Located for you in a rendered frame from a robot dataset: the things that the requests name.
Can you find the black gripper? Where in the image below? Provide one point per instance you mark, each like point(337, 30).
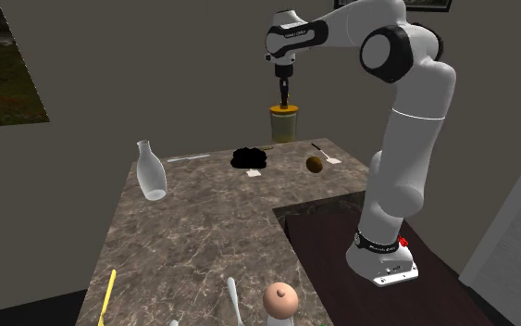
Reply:
point(283, 71)

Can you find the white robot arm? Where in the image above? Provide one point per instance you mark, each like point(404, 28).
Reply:
point(415, 149)

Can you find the jar with orange lid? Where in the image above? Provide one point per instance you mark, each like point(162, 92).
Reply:
point(283, 125)

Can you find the black lumpy object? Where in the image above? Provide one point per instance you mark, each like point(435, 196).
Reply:
point(249, 158)

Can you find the brown kiwi fruit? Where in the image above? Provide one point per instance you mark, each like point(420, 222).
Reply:
point(314, 165)

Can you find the small white flat square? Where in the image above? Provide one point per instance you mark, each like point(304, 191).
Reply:
point(253, 173)

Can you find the pale grey thin rod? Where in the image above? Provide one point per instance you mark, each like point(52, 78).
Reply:
point(188, 158)

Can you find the clear glass bottle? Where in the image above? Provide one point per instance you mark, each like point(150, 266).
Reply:
point(151, 176)

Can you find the dark maroon robot stand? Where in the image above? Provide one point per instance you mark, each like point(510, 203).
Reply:
point(332, 275)

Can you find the pink bald-headed figure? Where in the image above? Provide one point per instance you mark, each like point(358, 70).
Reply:
point(280, 300)

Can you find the white spoon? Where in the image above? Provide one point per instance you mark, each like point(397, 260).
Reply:
point(233, 298)

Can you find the yellow utensil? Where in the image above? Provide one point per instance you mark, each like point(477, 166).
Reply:
point(108, 298)

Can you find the dark-framed wall picture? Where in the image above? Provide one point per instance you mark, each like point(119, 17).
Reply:
point(427, 4)

